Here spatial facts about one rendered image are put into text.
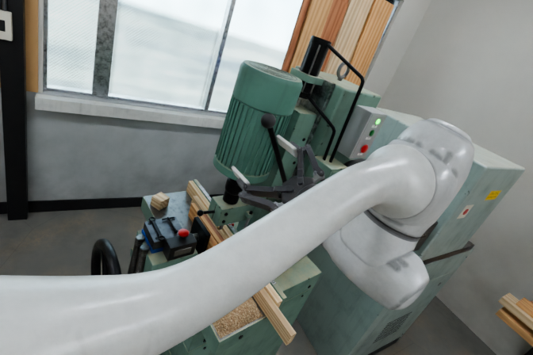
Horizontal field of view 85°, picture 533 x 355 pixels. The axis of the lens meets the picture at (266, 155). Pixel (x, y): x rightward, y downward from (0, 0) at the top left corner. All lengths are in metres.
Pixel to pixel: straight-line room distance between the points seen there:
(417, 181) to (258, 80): 0.45
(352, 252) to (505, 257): 2.45
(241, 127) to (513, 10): 2.61
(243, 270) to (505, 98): 2.72
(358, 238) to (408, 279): 0.08
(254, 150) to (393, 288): 0.47
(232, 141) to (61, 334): 0.62
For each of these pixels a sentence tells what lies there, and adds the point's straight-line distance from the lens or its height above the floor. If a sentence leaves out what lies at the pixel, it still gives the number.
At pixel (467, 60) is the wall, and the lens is 3.05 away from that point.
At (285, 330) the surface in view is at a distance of 0.88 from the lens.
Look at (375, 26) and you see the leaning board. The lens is 2.76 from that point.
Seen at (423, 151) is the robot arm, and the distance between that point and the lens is 0.44.
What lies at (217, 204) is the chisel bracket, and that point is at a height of 1.07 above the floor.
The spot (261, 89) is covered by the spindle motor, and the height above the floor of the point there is 1.46.
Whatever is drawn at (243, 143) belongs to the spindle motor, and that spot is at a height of 1.31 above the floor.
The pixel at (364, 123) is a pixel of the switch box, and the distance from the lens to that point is 0.93.
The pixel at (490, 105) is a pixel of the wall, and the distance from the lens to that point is 2.90.
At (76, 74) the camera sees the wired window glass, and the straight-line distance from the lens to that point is 2.13.
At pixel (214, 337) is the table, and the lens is 0.86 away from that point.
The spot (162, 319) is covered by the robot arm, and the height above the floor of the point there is 1.39.
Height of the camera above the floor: 1.61
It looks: 24 degrees down
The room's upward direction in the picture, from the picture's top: 20 degrees clockwise
